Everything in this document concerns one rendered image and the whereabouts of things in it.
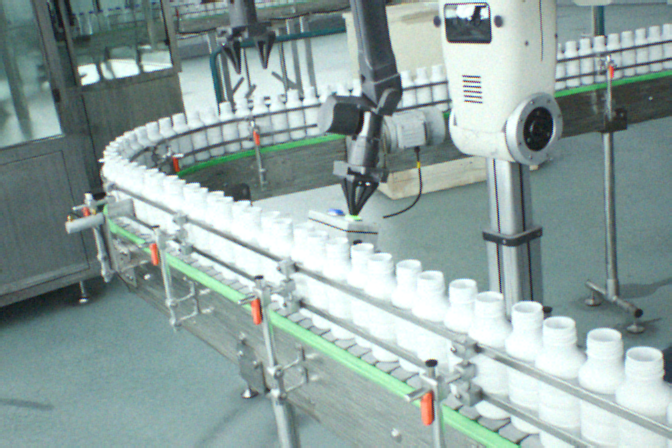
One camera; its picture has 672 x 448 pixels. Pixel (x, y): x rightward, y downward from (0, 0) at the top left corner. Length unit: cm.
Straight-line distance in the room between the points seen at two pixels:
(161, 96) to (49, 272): 248
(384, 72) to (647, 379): 82
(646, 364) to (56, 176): 380
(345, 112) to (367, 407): 55
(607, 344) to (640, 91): 255
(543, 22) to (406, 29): 361
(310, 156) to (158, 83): 380
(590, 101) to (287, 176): 119
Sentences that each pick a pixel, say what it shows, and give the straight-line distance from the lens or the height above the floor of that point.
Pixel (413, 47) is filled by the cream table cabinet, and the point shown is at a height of 96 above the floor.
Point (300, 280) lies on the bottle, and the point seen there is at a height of 107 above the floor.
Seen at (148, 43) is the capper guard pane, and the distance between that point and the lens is 665.
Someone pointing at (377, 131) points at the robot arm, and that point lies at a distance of 162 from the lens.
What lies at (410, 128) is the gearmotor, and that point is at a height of 101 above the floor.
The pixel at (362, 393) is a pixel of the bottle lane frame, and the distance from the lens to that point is 137.
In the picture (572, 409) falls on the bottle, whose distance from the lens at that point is 106.
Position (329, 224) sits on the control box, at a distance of 165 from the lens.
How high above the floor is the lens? 162
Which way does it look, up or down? 18 degrees down
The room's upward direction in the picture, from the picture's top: 8 degrees counter-clockwise
